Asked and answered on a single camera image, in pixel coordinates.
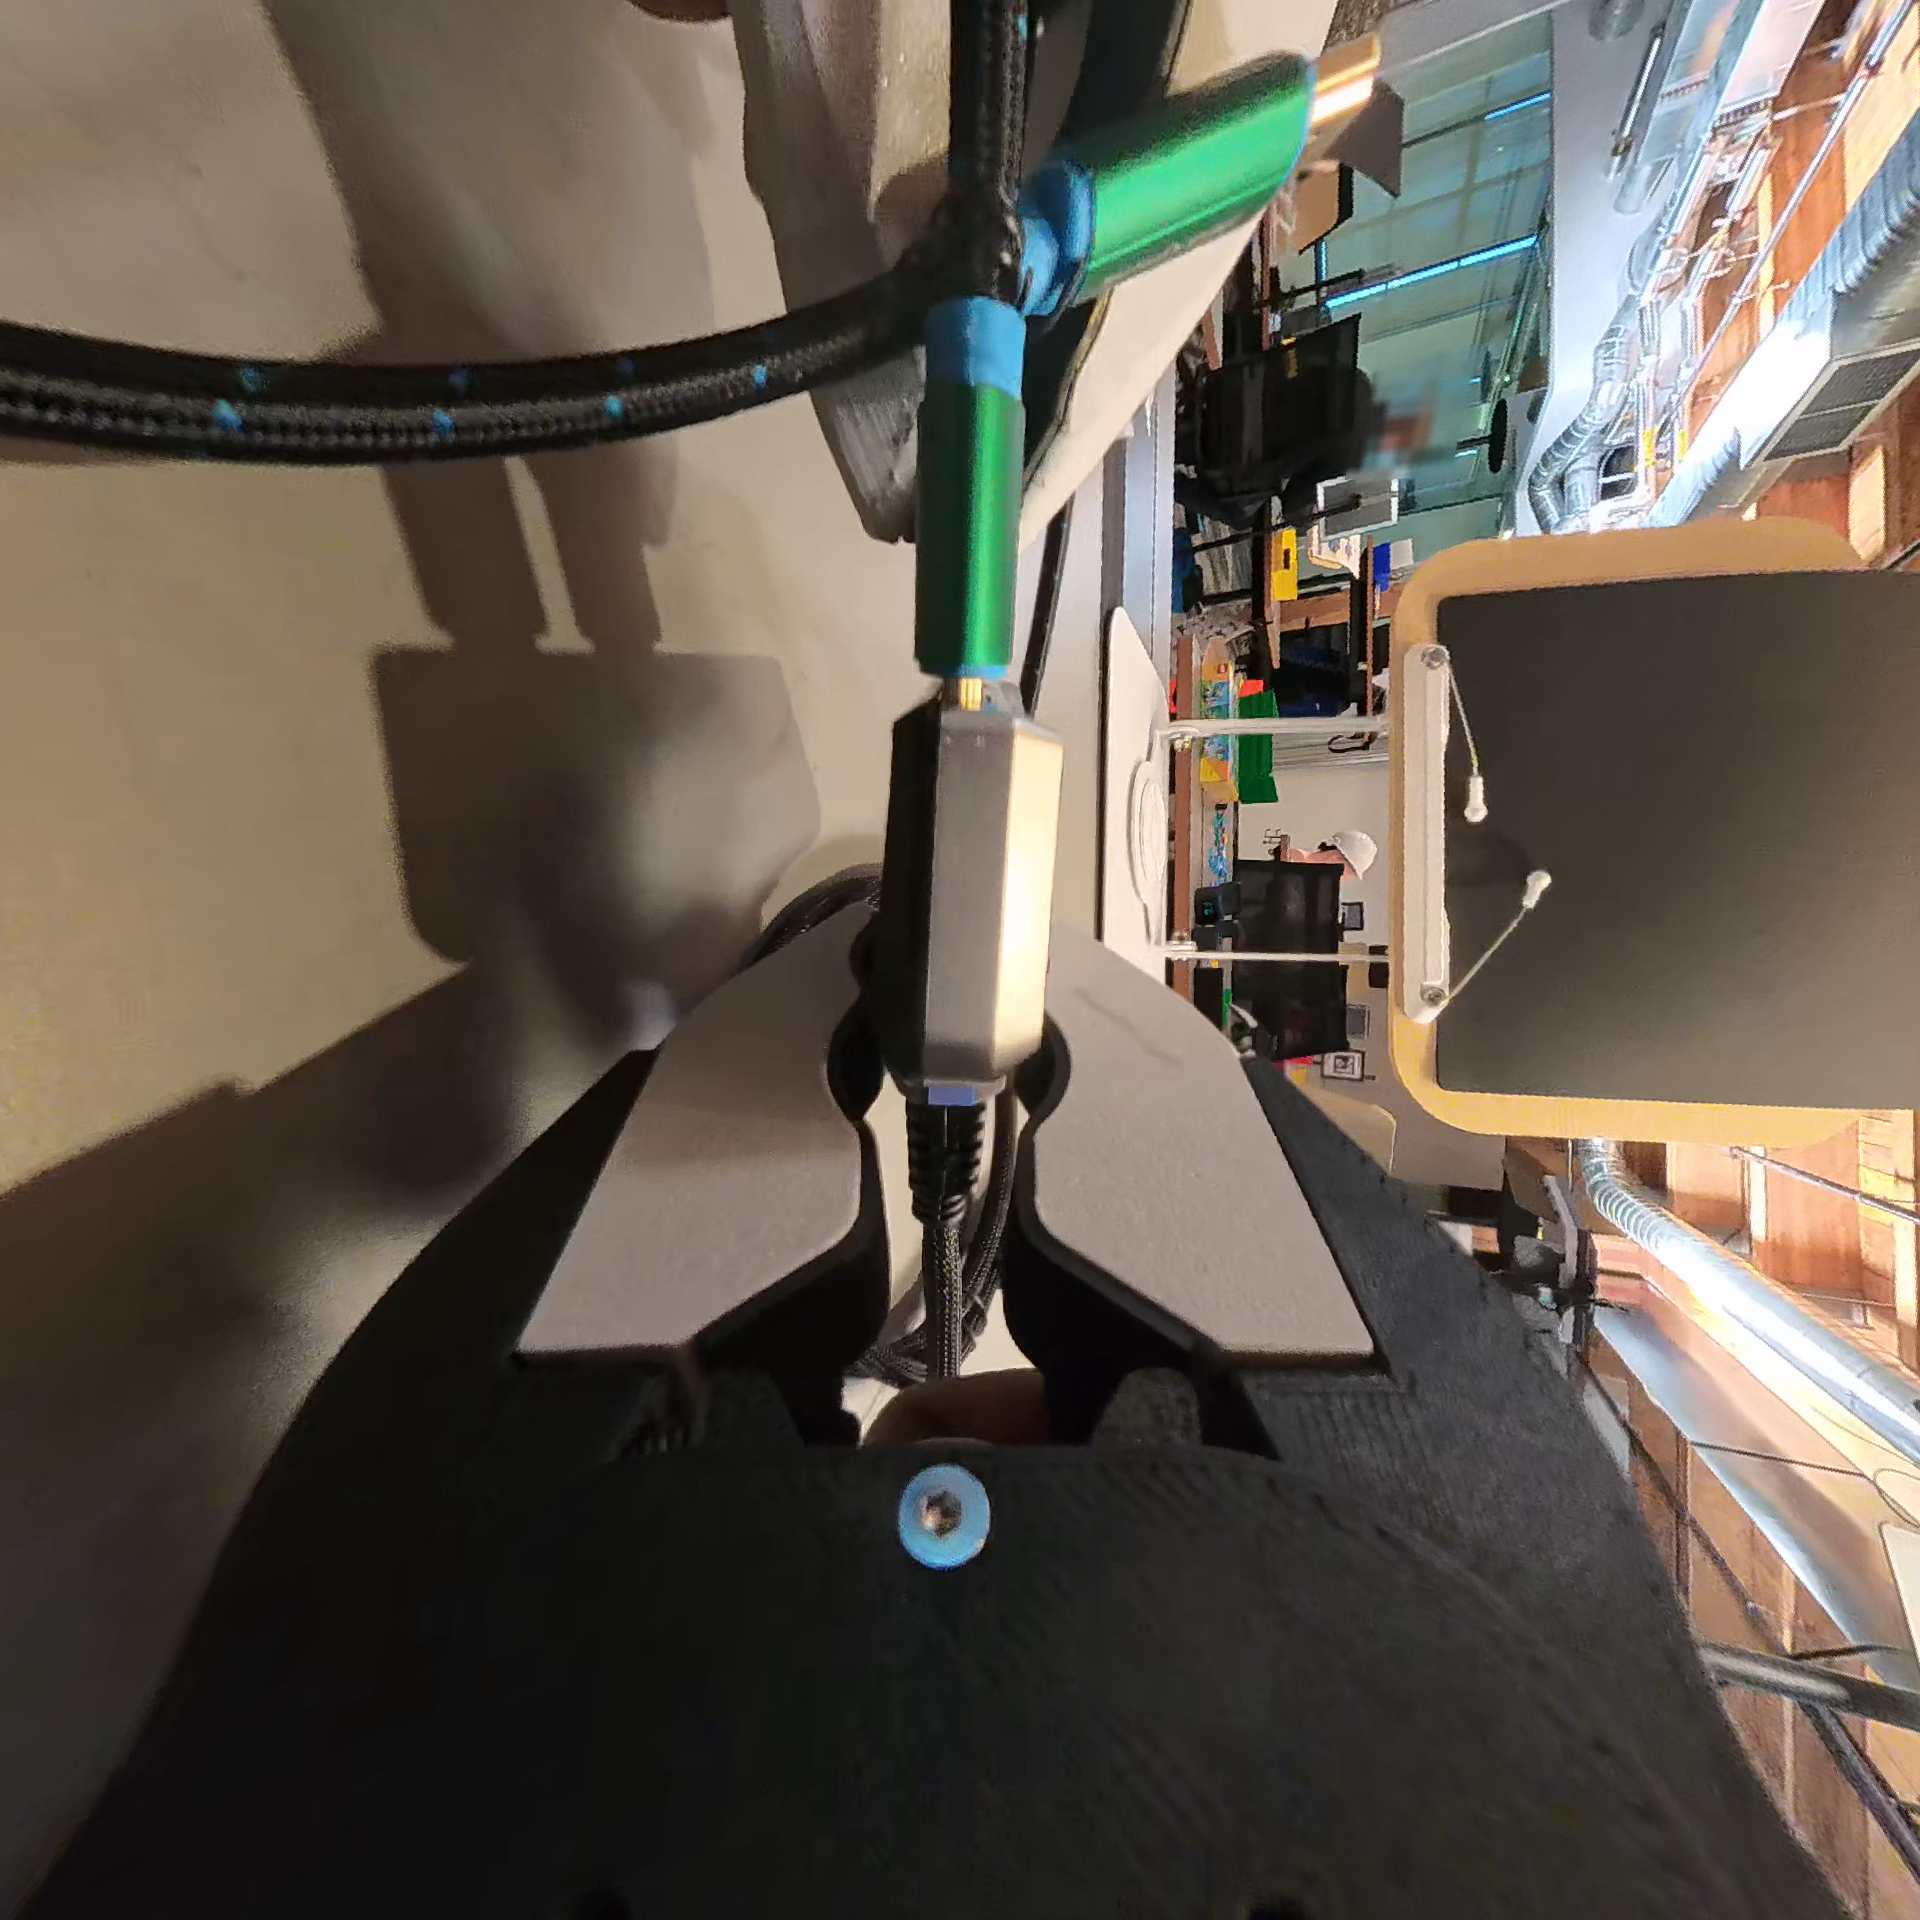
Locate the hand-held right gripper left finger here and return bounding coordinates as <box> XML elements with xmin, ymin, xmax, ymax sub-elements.
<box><xmin>515</xmin><ymin>915</ymin><xmax>902</xmax><ymax>1375</ymax></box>

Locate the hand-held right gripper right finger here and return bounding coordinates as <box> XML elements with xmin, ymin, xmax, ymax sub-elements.
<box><xmin>997</xmin><ymin>919</ymin><xmax>1386</xmax><ymax>1369</ymax></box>

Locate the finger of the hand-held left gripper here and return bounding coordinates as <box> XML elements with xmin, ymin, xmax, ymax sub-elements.
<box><xmin>1027</xmin><ymin>0</ymin><xmax>1339</xmax><ymax>520</ymax></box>
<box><xmin>735</xmin><ymin>0</ymin><xmax>963</xmax><ymax>545</ymax></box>

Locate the green-plug braided cable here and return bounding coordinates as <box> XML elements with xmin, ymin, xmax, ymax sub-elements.
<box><xmin>911</xmin><ymin>0</ymin><xmax>1039</xmax><ymax>721</ymax></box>
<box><xmin>0</xmin><ymin>52</ymin><xmax>1390</xmax><ymax>464</ymax></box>

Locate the black braided hub cable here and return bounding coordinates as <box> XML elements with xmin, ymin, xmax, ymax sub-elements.
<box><xmin>750</xmin><ymin>877</ymin><xmax>1011</xmax><ymax>1391</ymax></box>

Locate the silver usb hub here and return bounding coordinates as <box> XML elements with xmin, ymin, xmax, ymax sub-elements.
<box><xmin>882</xmin><ymin>704</ymin><xmax>1069</xmax><ymax>1088</ymax></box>

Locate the white stand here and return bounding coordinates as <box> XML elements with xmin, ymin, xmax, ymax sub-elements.
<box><xmin>1101</xmin><ymin>608</ymin><xmax>1460</xmax><ymax>1011</ymax></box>

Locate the wood-framed black panel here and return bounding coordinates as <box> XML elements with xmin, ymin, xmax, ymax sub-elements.
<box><xmin>1387</xmin><ymin>517</ymin><xmax>1920</xmax><ymax>1151</ymax></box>

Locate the grey ventilation unit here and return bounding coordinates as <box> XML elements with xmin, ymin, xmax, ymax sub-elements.
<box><xmin>1755</xmin><ymin>345</ymin><xmax>1920</xmax><ymax>466</ymax></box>

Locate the silver flexible duct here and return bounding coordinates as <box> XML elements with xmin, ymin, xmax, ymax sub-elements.
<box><xmin>1567</xmin><ymin>1140</ymin><xmax>1920</xmax><ymax>1449</ymax></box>
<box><xmin>1522</xmin><ymin>323</ymin><xmax>1666</xmax><ymax>536</ymax></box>

